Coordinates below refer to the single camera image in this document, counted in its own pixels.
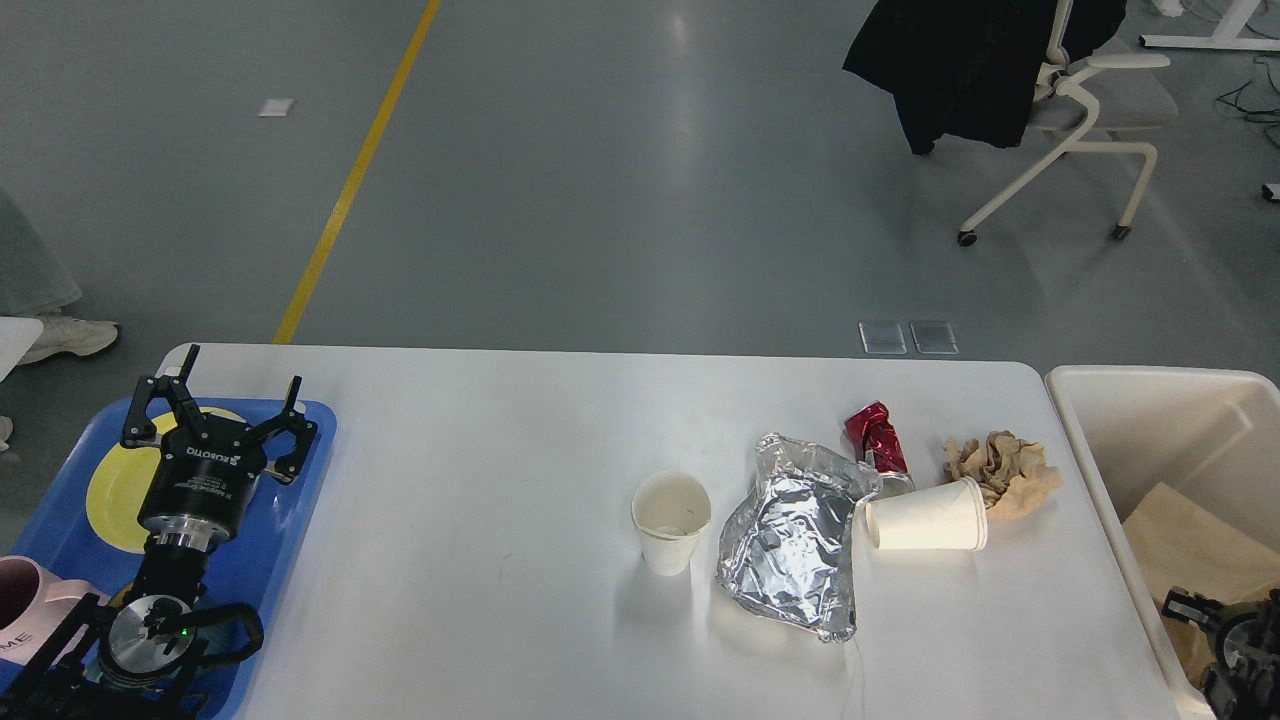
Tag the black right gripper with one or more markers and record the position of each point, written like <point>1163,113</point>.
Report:
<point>1243,680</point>

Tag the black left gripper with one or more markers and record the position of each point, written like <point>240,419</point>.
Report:
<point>205,485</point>

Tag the brown paper bag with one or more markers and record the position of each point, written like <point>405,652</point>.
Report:
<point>1179,544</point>

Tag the yellow plate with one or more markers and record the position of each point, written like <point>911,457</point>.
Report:
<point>115,498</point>

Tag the pink mug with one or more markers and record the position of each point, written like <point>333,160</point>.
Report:
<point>34,602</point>

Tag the silver foil bag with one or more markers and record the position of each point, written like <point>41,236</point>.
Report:
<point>785,550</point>

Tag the white paper cup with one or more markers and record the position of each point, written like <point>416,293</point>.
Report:
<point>670,512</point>

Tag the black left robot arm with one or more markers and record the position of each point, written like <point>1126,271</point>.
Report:
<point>134,655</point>

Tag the blue plastic tray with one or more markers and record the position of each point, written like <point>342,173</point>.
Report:
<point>253,568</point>

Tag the white waste bin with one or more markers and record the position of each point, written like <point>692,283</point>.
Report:
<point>1212,435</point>

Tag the crumpled brown paper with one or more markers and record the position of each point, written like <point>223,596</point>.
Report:
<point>1012,473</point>

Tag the person in light clothes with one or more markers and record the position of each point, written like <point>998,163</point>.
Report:
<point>36,284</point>

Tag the white tissue block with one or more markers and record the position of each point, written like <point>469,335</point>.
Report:
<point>948,517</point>

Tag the crushed red can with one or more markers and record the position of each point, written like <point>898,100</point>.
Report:
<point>878,444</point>

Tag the right floor outlet plate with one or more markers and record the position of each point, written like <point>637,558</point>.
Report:
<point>934,338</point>

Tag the floor outlet plate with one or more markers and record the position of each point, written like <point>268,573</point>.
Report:
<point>883,338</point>
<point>934,338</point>

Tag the left floor outlet plate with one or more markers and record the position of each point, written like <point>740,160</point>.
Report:
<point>883,338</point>

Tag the white office chair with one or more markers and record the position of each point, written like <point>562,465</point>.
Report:
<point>1086,103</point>

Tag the black jacket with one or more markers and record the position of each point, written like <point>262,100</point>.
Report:
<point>961,68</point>

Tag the white desk leg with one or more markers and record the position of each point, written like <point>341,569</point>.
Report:
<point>1226,34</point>

